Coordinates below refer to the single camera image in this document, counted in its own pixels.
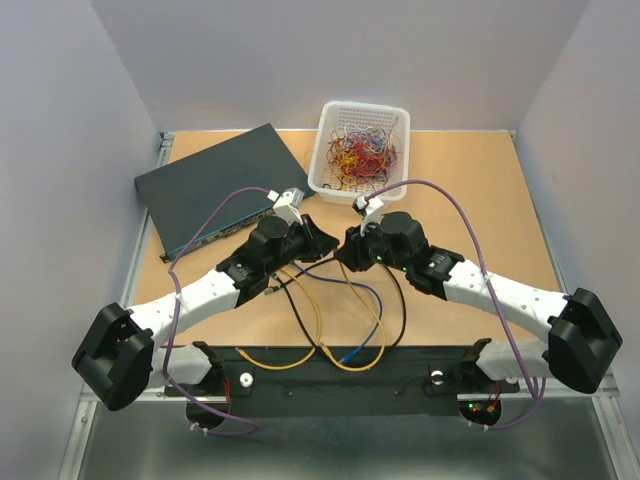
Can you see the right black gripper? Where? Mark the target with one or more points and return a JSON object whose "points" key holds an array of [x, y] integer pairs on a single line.
{"points": [[351, 251]]}

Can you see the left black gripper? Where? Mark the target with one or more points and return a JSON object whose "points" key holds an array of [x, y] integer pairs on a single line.
{"points": [[318, 244]]}

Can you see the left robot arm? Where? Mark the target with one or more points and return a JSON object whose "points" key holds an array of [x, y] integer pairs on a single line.
{"points": [[231, 284]]}

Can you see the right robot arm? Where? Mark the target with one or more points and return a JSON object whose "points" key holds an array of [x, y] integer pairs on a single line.
{"points": [[573, 337]]}

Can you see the white plastic basket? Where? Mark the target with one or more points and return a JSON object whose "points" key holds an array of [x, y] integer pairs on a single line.
{"points": [[359, 148]]}

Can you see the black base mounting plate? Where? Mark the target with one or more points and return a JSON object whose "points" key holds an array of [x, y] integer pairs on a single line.
{"points": [[408, 380]]}

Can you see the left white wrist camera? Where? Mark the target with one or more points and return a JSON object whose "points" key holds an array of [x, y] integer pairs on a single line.
{"points": [[286, 205]]}

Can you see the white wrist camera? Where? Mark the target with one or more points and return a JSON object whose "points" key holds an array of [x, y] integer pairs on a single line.
{"points": [[286, 205], [370, 209]]}

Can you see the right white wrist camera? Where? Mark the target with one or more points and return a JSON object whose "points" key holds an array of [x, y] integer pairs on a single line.
{"points": [[370, 209]]}

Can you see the large dark network switch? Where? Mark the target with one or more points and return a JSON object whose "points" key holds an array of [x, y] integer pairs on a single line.
{"points": [[181, 195]]}

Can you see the aluminium frame rail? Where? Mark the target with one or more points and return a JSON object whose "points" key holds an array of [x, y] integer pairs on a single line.
{"points": [[119, 378]]}

